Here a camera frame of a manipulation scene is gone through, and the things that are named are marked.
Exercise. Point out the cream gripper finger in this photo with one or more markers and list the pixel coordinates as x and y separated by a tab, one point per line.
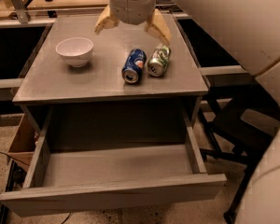
107	20
156	26

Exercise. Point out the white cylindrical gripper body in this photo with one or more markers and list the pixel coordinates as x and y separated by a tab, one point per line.
132	9

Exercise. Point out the blue pepsi can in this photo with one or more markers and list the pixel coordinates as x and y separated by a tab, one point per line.
133	68

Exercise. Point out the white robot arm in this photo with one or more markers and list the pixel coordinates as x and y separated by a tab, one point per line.
250	31

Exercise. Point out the green soda can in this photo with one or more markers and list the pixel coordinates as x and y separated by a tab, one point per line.
159	61

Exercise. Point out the grey cabinet with top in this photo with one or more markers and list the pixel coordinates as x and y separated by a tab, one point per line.
50	81

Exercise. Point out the open grey top drawer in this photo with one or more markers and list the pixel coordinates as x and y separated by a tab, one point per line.
110	156

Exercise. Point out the white ceramic bowl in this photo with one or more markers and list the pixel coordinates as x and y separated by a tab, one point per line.
75	51

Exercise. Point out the black office chair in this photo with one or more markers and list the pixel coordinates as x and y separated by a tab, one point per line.
234	139

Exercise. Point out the brown cardboard box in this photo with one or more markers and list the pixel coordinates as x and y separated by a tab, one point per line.
22	147

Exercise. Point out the metal bracket left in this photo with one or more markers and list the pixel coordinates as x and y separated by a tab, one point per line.
21	11

